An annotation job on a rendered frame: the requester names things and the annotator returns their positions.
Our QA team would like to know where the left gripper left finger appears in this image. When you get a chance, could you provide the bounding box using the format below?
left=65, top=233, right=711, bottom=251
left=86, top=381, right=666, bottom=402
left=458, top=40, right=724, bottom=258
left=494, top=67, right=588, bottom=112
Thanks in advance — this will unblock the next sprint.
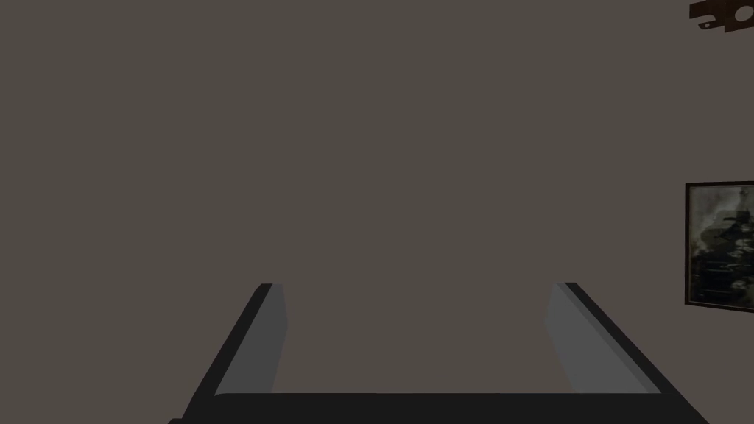
left=193, top=282, right=289, bottom=398

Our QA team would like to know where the dark framed wall picture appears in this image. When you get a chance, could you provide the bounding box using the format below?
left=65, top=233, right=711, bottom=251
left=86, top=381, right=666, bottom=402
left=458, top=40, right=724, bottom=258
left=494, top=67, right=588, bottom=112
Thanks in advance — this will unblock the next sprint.
left=684, top=181, right=754, bottom=314

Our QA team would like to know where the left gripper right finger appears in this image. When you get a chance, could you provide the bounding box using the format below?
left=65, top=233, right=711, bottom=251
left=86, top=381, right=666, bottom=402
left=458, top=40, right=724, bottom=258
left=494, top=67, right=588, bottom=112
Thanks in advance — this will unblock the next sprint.
left=544, top=282, right=680, bottom=395

